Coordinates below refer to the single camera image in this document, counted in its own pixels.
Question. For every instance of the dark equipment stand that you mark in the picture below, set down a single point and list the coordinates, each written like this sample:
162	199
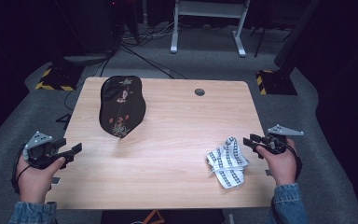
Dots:
87	31

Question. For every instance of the white checkered cloth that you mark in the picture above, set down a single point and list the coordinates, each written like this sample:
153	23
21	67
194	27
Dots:
228	163

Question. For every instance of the black tripod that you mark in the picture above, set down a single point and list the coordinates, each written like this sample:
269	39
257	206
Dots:
262	37

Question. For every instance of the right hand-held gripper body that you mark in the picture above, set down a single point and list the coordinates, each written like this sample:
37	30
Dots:
276	144

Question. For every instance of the person's left hand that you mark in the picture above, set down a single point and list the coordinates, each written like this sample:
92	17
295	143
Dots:
35	180

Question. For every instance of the black slanted pole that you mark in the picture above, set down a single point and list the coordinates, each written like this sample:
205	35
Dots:
295	34

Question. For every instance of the grey tape strip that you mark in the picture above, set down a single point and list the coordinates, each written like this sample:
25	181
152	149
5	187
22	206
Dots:
268	172

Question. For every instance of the black table foot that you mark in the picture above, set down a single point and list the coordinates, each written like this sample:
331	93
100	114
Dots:
64	119

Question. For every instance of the yellow black striped base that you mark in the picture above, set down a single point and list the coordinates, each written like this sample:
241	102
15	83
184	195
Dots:
59	77
276	82

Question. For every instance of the white desk frame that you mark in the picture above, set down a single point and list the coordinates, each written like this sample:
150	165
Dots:
209	9

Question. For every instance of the person's right hand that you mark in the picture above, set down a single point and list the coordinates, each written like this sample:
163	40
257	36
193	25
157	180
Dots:
281	168

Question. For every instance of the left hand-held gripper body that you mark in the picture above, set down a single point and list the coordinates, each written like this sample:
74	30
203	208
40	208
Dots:
38	141

